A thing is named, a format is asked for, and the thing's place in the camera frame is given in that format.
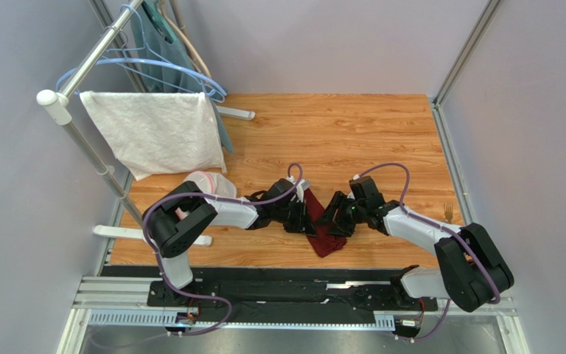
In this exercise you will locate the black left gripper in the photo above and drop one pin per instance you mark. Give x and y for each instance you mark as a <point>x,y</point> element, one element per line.
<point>301,224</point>

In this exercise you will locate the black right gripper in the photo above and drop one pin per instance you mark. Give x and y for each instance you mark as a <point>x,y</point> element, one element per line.
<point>338,215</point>

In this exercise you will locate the dark red cloth napkin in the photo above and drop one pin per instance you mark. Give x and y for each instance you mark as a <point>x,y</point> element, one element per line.
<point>322,244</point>

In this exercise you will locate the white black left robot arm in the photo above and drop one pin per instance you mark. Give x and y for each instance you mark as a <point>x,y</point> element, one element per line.
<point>173,224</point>

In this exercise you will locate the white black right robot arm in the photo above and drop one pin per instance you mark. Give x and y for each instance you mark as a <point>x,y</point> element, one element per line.
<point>471,271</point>

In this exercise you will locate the white mesh laundry bag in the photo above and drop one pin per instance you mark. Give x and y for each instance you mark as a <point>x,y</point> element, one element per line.
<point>213,183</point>

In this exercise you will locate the white towel on rack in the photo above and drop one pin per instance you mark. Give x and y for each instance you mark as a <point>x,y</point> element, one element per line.
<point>157,133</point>

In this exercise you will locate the teal garment on hanger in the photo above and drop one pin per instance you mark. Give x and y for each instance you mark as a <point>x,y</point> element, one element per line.
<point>155,40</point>

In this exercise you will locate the beige wooden hanger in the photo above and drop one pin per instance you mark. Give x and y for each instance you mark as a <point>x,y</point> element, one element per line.
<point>171,12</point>

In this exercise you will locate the metal clothes drying rack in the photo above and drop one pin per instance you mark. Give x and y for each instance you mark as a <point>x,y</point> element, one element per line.
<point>116,47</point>

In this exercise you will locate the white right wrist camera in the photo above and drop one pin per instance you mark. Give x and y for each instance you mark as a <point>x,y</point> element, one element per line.
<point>351,194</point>

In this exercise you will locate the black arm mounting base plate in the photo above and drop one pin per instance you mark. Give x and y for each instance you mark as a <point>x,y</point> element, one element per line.
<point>291,296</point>

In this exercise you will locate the wooden handled fork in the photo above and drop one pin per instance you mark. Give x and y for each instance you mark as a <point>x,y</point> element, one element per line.
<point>449,212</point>

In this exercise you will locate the aluminium frame rail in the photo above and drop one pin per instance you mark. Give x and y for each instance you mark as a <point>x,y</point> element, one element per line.
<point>128,309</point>

